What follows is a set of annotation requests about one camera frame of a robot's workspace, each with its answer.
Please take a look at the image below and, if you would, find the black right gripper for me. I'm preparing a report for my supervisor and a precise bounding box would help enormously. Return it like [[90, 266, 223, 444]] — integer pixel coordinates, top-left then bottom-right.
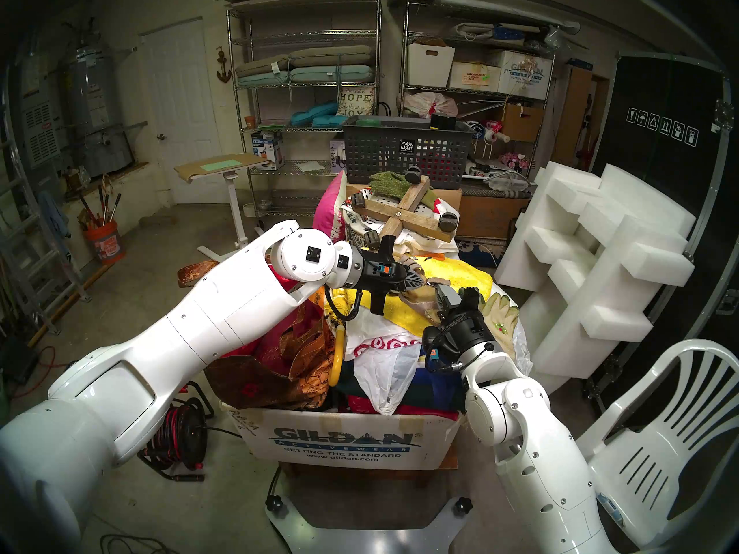
[[436, 285, 496, 361]]

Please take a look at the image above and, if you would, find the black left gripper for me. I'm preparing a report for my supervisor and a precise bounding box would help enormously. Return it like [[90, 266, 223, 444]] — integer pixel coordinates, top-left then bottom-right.
[[358, 235, 429, 316]]

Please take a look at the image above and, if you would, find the tan flower strap sandal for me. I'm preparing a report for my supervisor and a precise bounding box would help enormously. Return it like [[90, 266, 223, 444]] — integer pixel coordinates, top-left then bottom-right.
[[398, 257, 457, 328]]

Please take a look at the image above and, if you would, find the yellow towel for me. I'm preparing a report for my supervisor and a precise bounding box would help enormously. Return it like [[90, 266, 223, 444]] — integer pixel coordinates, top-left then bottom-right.
[[323, 244, 495, 351]]

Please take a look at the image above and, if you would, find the tan green-tipped garden glove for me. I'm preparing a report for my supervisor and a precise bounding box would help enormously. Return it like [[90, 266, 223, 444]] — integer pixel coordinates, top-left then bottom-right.
[[479, 293, 520, 357]]

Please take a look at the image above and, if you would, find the blue white patterned cloth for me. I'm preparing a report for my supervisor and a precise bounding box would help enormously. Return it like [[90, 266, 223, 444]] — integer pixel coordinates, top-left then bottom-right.
[[459, 238, 504, 269]]

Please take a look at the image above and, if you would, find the wooden cross caster dolly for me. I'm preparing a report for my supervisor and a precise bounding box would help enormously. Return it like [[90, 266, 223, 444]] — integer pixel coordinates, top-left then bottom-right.
[[349, 166, 460, 250]]

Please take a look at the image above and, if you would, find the flat brown cardboard box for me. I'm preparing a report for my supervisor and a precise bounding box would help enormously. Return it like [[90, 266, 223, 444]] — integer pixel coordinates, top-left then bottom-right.
[[345, 182, 464, 213]]

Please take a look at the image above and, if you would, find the brown wooden chest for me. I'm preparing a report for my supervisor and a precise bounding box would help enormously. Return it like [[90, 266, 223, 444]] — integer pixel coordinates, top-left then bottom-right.
[[456, 181, 535, 242]]

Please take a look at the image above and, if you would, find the green knit glove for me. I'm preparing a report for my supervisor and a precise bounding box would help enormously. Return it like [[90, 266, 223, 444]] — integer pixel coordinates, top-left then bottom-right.
[[368, 171, 439, 210]]

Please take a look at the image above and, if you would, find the white red-target plastic bag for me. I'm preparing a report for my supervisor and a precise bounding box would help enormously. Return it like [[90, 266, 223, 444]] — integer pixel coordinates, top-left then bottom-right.
[[346, 313, 425, 416]]

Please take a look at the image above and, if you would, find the pink white pillow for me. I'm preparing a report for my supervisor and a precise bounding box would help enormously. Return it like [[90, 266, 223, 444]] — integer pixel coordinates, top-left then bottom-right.
[[311, 171, 348, 242]]

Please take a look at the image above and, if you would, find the red fabric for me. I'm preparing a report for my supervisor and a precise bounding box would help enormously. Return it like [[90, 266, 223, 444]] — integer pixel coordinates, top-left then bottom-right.
[[346, 396, 461, 422]]

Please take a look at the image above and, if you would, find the dark plastic mesh basket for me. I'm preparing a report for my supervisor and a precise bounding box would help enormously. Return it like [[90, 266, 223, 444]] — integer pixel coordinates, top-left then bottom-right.
[[342, 115, 475, 191]]

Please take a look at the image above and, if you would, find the white foam packing insert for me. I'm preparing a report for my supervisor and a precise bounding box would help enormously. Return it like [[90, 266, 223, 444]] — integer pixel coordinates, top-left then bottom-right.
[[495, 160, 697, 393]]

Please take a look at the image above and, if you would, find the pale plastic shelf bag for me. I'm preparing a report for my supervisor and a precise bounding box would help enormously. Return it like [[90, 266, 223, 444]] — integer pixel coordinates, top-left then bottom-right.
[[403, 91, 460, 119]]

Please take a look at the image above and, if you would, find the large Gildan activewear carton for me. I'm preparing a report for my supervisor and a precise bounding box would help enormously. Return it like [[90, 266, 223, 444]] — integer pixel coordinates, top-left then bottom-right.
[[222, 406, 468, 471]]

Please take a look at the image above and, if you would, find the Hope print pillow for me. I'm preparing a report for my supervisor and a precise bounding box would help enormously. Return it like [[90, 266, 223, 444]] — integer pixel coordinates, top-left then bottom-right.
[[337, 85, 376, 118]]

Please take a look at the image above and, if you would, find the teal blue cushion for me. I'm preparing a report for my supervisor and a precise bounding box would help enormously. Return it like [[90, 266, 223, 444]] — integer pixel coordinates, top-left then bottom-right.
[[290, 102, 350, 128]]

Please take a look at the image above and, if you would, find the blue white product box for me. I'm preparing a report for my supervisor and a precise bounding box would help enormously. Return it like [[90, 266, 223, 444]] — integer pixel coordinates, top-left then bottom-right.
[[251, 132, 285, 171]]

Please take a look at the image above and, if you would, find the white overbed table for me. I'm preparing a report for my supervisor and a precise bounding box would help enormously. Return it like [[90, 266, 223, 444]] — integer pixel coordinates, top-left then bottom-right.
[[174, 154, 277, 265]]

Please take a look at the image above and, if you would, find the white labelled cardboard box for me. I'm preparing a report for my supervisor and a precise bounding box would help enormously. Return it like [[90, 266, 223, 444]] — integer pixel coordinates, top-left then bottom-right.
[[449, 61, 502, 93]]

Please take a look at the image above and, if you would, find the orange patterned ribbon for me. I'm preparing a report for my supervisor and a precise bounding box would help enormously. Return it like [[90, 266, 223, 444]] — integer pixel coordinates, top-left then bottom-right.
[[177, 260, 220, 288]]

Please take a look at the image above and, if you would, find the brown wooden cabinet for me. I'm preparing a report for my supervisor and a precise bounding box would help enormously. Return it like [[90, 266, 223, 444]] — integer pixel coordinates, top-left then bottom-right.
[[551, 65, 611, 173]]

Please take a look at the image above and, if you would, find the mint seat cushion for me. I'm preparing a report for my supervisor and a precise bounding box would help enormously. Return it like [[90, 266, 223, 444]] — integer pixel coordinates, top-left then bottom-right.
[[237, 65, 375, 87]]

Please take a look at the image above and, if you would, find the small white Gildan box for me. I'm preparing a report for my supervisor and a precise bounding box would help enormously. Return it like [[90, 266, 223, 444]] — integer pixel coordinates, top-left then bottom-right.
[[497, 50, 554, 100]]

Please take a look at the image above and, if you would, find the tan seat cushion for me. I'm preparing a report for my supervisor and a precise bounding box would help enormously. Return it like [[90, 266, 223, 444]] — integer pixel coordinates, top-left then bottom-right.
[[235, 45, 374, 78]]

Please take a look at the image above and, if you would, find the white plastic chair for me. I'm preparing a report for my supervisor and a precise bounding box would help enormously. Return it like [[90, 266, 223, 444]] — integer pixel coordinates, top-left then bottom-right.
[[577, 338, 739, 548]]

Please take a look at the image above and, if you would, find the black flight case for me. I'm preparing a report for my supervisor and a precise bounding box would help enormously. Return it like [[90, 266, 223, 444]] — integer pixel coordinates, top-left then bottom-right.
[[589, 51, 739, 386]]

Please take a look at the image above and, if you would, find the white panel door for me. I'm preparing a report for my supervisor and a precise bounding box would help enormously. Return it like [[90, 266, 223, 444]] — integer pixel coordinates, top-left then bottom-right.
[[139, 17, 223, 204]]

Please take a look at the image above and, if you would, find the orange plastic bucket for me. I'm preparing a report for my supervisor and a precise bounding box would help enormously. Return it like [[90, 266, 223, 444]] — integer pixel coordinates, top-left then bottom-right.
[[85, 219, 125, 265]]

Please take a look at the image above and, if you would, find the grey water heater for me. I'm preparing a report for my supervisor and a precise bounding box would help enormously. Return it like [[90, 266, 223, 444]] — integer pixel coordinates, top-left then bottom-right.
[[64, 45, 133, 178]]

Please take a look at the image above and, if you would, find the aluminium ladder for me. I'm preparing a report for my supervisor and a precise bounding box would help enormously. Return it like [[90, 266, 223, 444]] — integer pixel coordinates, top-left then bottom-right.
[[0, 68, 90, 335]]

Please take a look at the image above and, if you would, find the grey furnace unit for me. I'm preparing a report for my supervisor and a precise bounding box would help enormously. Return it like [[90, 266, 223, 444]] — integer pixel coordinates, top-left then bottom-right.
[[20, 91, 61, 167]]

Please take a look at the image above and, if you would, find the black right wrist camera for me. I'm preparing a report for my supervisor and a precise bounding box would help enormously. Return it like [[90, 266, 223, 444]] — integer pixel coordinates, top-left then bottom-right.
[[423, 325, 446, 372]]

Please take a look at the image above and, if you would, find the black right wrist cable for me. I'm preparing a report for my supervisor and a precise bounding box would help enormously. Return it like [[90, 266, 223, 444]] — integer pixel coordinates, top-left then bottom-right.
[[421, 328, 491, 376]]

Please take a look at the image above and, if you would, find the yellow plastic handle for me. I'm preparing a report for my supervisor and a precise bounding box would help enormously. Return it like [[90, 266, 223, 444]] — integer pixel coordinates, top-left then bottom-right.
[[330, 327, 346, 386]]

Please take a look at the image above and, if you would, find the chrome wire shelf rack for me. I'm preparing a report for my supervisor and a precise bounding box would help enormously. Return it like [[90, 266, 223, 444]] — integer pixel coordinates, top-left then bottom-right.
[[398, 0, 556, 173], [226, 0, 383, 219]]

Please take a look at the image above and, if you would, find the white handled storage bin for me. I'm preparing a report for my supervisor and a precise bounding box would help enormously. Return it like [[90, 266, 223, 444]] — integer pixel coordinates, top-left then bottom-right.
[[407, 43, 456, 88]]

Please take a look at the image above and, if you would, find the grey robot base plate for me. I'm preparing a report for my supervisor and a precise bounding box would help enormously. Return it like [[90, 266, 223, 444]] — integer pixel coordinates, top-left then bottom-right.
[[266, 481, 474, 554]]

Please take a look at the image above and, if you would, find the red black cord reel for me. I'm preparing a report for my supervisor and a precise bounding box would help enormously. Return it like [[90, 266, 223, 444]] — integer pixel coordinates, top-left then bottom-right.
[[139, 380, 208, 483]]

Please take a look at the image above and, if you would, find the red floor cord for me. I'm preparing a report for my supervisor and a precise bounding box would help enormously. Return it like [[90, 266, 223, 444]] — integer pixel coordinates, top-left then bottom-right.
[[12, 344, 76, 400]]

